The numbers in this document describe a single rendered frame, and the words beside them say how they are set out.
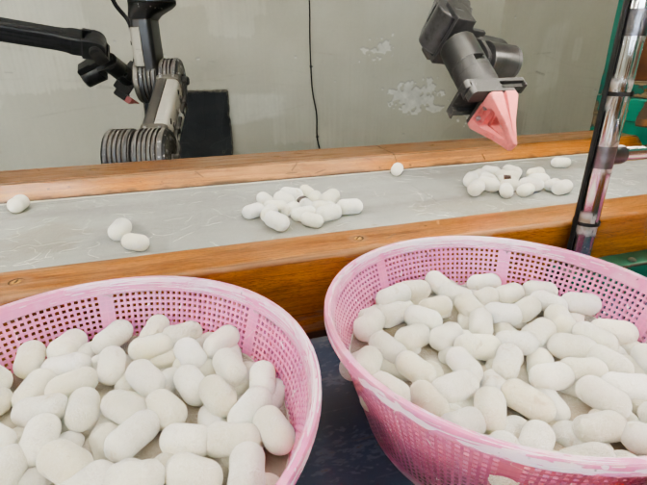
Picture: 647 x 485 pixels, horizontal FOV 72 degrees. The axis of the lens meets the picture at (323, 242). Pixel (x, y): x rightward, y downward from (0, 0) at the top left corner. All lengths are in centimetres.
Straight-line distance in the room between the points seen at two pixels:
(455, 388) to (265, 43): 245
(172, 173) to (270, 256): 37
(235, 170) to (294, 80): 194
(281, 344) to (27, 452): 15
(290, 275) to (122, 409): 18
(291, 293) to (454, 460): 22
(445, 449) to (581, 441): 9
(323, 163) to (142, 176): 29
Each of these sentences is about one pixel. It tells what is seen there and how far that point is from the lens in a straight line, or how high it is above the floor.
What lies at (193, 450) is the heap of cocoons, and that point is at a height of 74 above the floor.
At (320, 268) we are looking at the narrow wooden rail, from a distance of 42.
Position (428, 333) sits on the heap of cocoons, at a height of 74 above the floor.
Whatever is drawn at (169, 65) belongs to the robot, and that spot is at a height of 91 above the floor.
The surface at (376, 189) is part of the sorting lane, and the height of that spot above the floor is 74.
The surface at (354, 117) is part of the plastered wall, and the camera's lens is 278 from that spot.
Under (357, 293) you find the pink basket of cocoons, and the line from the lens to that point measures 39.
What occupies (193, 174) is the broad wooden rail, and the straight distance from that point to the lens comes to 75.
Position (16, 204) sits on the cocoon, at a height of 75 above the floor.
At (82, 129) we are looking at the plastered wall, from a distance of 273.
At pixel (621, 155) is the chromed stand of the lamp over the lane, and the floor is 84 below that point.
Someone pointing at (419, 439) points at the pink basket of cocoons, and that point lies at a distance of 28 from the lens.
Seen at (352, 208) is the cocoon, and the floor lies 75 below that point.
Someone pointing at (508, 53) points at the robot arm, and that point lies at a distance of 81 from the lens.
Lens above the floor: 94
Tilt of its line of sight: 23 degrees down
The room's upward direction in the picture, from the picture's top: straight up
